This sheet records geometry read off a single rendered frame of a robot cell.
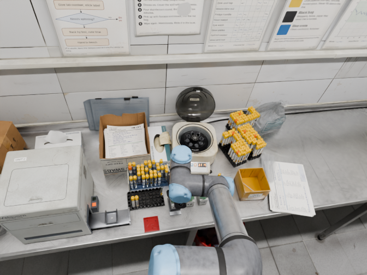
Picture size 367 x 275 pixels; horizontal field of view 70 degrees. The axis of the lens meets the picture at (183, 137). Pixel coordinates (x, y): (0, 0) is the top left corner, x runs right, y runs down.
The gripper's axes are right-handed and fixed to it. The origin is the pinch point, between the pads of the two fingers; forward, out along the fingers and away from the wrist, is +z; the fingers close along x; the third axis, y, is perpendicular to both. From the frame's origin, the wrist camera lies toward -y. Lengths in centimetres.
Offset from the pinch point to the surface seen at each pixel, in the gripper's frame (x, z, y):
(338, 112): -124, 9, 53
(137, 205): 17.1, 6.5, 2.9
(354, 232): -159, 97, -6
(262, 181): -46.4, 4.3, 5.9
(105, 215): 31.3, 2.5, -1.1
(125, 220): 23.1, 5.6, -3.4
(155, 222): 9.8, 9.4, -5.0
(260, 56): -50, -37, 54
